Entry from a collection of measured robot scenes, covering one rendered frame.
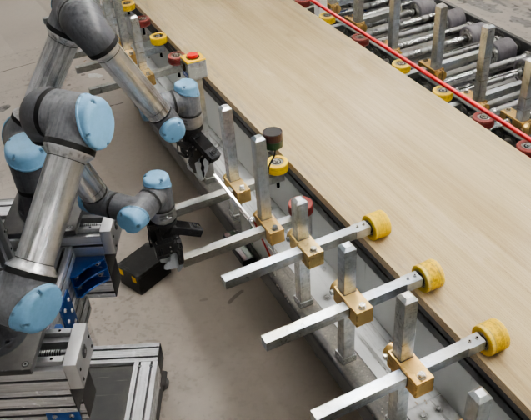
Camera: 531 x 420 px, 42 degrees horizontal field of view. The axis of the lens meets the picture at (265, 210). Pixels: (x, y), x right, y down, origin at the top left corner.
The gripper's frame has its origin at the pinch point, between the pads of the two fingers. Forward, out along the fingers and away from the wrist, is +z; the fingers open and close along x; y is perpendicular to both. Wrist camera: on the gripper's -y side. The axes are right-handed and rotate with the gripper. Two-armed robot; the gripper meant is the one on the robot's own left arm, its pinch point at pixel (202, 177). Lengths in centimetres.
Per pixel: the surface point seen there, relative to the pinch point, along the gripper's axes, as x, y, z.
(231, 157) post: -8.5, -5.9, -6.3
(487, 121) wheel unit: -88, -58, -1
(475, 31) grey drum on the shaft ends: -167, -10, 5
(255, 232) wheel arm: 6.3, -30.1, 4.4
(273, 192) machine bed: -32.4, -1.7, 24.5
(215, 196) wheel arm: 0.7, -6.1, 4.7
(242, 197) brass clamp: -5.9, -12.6, 6.2
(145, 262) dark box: -8, 60, 79
